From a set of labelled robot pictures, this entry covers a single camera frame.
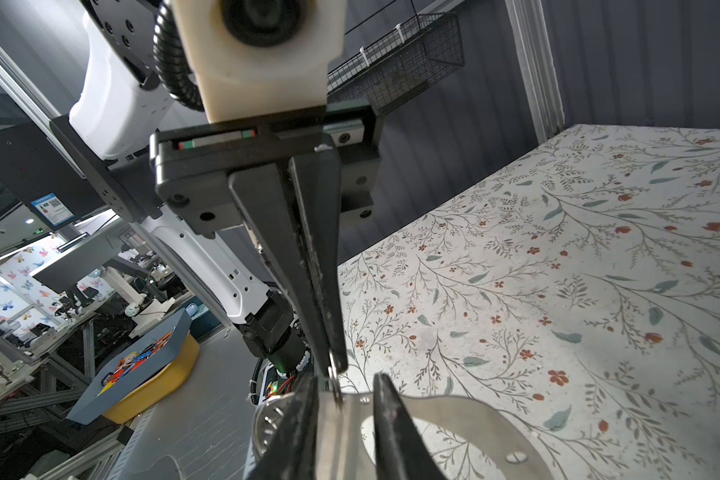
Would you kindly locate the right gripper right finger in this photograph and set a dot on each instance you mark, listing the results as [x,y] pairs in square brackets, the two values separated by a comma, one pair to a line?
[400,452]

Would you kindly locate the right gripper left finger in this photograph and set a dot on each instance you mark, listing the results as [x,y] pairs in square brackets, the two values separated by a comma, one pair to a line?
[290,452]

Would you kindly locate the green tagged key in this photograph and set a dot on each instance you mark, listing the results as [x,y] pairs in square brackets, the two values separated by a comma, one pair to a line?
[333,379]

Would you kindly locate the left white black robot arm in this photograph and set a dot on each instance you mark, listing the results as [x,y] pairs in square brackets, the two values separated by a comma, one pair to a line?
[210,125]

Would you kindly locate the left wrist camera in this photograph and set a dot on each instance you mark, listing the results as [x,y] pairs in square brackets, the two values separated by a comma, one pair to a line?
[252,58]

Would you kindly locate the black wire basket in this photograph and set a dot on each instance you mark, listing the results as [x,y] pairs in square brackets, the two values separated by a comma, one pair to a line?
[401,65]

